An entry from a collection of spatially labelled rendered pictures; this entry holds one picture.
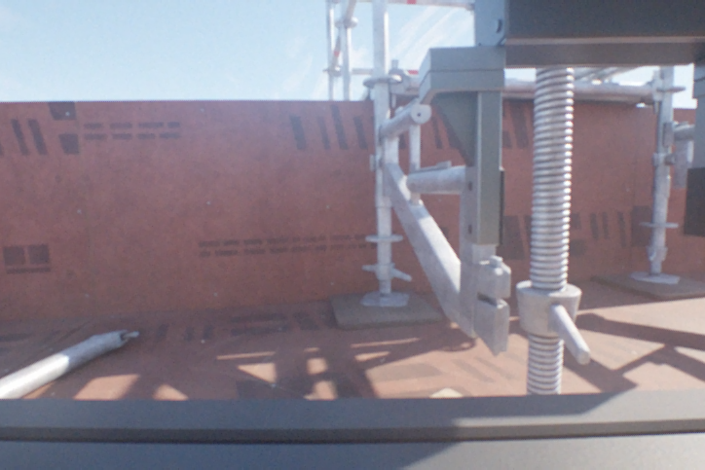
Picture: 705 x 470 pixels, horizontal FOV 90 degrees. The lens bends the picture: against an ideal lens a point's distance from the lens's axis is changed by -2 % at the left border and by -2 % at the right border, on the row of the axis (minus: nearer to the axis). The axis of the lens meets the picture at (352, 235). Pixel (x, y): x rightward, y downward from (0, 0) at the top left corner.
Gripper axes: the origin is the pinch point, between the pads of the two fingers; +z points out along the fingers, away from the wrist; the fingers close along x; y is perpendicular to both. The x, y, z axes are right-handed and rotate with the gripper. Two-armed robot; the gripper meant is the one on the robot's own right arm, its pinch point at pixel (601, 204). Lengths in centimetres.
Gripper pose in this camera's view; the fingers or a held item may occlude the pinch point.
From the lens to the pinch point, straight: 24.7
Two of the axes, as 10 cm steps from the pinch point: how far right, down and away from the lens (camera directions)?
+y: -0.2, 1.2, -9.9
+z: 0.3, 9.9, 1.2
